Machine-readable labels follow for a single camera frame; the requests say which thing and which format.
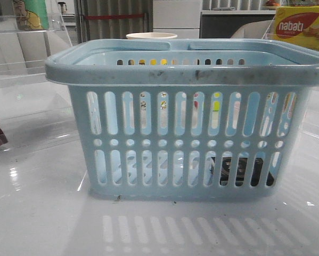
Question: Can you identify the light blue plastic basket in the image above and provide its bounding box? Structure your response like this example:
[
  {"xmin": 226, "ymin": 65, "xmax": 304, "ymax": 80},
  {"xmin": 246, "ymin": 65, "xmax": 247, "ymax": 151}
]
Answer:
[{"xmin": 45, "ymin": 39, "xmax": 319, "ymax": 200}]

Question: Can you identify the white refrigerator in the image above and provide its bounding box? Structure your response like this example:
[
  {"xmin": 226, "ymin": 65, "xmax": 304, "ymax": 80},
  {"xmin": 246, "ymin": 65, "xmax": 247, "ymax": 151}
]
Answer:
[{"xmin": 153, "ymin": 1, "xmax": 202, "ymax": 38}]

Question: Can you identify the dark kitchen counter cabinet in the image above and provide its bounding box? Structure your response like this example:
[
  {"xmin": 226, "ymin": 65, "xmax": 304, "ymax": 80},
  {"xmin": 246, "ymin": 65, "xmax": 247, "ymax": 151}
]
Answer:
[{"xmin": 199, "ymin": 10, "xmax": 275, "ymax": 38}]

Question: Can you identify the clear acrylic left shelf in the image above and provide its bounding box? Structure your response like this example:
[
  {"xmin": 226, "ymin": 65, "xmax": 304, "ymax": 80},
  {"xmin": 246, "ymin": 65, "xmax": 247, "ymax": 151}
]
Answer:
[{"xmin": 0, "ymin": 14, "xmax": 77, "ymax": 150}]

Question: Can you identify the beige armchair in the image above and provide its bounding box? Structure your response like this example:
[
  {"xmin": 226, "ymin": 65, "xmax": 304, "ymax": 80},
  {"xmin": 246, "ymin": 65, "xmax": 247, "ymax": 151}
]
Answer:
[{"xmin": 231, "ymin": 20, "xmax": 272, "ymax": 39}]

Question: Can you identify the yellow nabati wafer box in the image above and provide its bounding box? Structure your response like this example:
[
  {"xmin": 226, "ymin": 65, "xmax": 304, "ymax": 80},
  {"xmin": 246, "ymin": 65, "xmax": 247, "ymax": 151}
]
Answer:
[{"xmin": 268, "ymin": 6, "xmax": 319, "ymax": 43}]

